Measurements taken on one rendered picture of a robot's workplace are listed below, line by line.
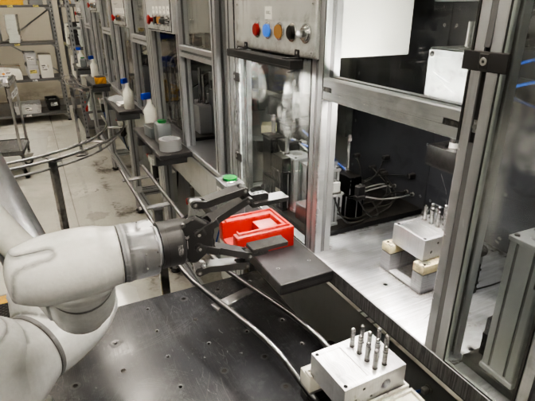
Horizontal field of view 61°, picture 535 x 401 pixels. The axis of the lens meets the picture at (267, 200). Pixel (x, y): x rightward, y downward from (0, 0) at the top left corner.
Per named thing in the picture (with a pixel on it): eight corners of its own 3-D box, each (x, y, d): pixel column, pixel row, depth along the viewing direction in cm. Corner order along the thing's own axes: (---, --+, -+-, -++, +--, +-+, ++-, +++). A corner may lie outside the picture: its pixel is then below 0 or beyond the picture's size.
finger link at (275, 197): (245, 201, 78) (244, 197, 78) (281, 194, 81) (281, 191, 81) (252, 208, 76) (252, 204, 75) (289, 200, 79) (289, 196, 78)
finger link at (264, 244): (252, 250, 79) (253, 254, 79) (288, 241, 82) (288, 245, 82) (246, 243, 81) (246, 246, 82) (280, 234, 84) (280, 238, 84)
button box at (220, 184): (216, 214, 134) (214, 176, 129) (240, 209, 137) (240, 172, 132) (226, 224, 127) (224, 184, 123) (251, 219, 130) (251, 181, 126)
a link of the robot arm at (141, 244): (122, 239, 64) (163, 231, 66) (111, 216, 71) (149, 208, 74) (129, 294, 68) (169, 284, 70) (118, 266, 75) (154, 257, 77)
